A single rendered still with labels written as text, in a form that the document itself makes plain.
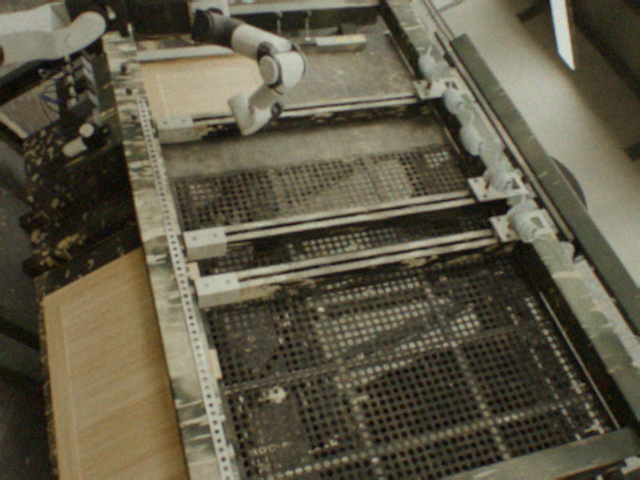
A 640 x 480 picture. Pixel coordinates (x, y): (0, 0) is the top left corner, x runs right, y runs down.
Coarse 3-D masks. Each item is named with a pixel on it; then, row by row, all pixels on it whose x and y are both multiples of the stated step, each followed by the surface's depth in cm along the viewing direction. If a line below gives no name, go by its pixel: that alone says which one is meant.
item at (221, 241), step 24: (456, 192) 249; (480, 192) 245; (312, 216) 233; (336, 216) 236; (360, 216) 236; (384, 216) 238; (408, 216) 241; (432, 216) 246; (456, 216) 250; (192, 240) 221; (216, 240) 222; (240, 240) 224; (264, 240) 228; (288, 240) 232
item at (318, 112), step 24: (384, 96) 276; (408, 96) 279; (432, 96) 275; (168, 120) 252; (192, 120) 255; (216, 120) 256; (288, 120) 264; (312, 120) 268; (336, 120) 272; (360, 120) 276
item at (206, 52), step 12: (336, 36) 302; (348, 36) 303; (180, 48) 283; (192, 48) 284; (204, 48) 285; (216, 48) 286; (300, 48) 295; (312, 48) 297; (324, 48) 299; (336, 48) 301; (348, 48) 303; (360, 48) 305; (144, 60) 277; (156, 60) 278; (168, 60) 280; (180, 60) 282
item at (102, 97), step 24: (48, 72) 265; (72, 72) 257; (96, 72) 270; (48, 96) 257; (72, 96) 247; (96, 96) 262; (72, 120) 262; (96, 120) 251; (72, 144) 245; (96, 144) 246; (72, 168) 249
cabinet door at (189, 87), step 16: (144, 64) 278; (160, 64) 279; (176, 64) 280; (192, 64) 281; (208, 64) 283; (224, 64) 284; (240, 64) 285; (256, 64) 287; (144, 80) 272; (160, 80) 273; (176, 80) 275; (192, 80) 276; (208, 80) 277; (224, 80) 278; (240, 80) 280; (256, 80) 281; (160, 96) 267; (176, 96) 269; (192, 96) 270; (208, 96) 271; (224, 96) 273; (160, 112) 262; (176, 112) 264; (192, 112) 265; (208, 112) 266
